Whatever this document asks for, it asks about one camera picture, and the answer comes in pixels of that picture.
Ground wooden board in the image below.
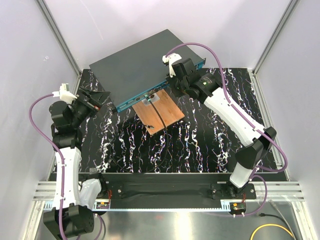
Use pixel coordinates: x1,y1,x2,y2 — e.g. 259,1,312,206
132,89,185,136

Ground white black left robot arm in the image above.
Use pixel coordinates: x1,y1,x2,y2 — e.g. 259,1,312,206
43,85,110,240

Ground grey cable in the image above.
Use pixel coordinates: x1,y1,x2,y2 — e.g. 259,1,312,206
271,199,301,240

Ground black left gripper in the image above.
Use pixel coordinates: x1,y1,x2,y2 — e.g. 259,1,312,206
70,87,111,128

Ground dark grey network switch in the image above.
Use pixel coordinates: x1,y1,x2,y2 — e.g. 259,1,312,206
89,29,207,114

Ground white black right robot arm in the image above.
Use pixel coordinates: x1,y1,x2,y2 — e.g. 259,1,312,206
162,53,277,199

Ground white slotted cable duct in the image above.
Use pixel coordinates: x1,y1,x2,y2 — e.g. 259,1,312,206
43,199,232,213

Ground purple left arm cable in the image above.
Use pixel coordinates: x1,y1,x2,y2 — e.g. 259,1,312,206
28,94,106,240

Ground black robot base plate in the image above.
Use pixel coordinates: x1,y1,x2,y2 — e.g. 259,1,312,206
93,173,257,207

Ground yellow cable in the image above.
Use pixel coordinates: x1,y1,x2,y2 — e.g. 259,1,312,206
250,224,296,240

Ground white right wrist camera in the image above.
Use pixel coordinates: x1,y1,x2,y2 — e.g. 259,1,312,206
162,53,182,78

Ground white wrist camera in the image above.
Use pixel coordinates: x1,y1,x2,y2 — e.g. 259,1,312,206
52,83,78,104
162,53,182,78

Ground black power cable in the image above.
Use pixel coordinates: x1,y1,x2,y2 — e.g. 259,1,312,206
258,212,298,240

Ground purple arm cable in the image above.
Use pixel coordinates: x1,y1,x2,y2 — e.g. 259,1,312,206
164,42,289,218
28,94,106,240

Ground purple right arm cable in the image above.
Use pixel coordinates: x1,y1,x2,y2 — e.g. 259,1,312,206
164,42,289,218

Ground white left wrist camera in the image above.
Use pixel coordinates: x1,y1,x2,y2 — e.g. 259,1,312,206
52,83,78,104

